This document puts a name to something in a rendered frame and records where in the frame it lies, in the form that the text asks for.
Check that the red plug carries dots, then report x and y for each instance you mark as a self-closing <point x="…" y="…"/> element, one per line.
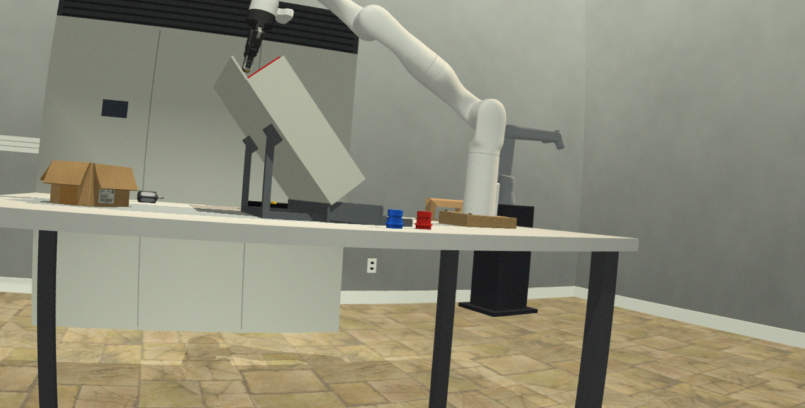
<point x="423" y="221"/>

